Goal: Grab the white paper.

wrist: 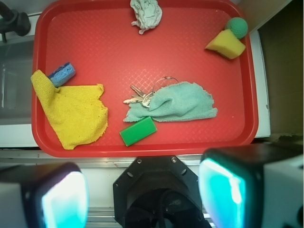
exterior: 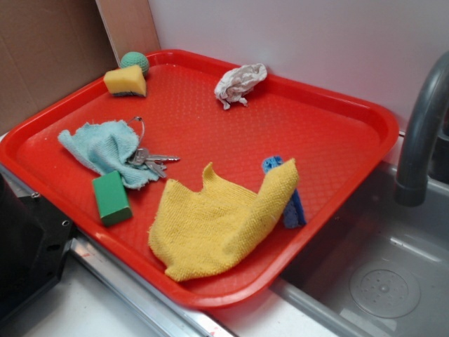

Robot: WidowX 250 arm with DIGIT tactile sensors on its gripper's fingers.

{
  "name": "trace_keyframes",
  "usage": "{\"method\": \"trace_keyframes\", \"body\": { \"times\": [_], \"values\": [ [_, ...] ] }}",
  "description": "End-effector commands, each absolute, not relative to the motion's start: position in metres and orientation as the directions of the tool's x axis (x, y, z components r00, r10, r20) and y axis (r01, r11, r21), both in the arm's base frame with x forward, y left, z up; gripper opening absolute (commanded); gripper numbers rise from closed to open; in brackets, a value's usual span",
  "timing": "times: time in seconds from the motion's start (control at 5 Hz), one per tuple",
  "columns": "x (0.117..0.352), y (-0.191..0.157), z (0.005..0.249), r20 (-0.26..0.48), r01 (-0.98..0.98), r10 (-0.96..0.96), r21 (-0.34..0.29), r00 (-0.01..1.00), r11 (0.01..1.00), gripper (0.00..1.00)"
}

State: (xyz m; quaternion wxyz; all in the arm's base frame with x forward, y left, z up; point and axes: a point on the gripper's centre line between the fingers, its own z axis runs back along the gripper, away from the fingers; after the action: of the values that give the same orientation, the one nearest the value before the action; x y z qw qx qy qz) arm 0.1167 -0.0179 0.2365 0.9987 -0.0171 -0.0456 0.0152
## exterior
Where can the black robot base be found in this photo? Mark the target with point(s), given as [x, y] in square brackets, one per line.
[35, 239]

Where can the crumpled white paper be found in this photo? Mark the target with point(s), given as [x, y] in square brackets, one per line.
[237, 83]

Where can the red plastic tray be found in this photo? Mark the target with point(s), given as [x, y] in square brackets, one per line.
[335, 139]

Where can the yellow cloth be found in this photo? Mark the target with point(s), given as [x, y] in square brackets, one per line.
[205, 233]

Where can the blue sponge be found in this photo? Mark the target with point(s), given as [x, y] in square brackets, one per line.
[293, 214]

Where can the green rectangular block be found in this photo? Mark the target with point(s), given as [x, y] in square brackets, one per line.
[111, 198]

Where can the light blue cloth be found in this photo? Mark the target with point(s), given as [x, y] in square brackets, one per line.
[105, 148]

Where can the yellow wedge sponge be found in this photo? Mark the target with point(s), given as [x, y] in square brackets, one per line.
[126, 81]

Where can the green knitted ball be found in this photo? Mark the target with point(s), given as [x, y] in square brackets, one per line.
[135, 58]

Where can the light wooden board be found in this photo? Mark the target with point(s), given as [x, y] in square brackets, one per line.
[129, 25]

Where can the grey sink basin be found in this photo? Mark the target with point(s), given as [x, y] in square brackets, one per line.
[376, 268]

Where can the brown cardboard panel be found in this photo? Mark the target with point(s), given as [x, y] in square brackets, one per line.
[49, 49]

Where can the grey faucet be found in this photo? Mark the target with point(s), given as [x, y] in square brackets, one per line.
[424, 153]

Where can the silver keys on ring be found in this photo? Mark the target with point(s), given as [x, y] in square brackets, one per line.
[142, 156]

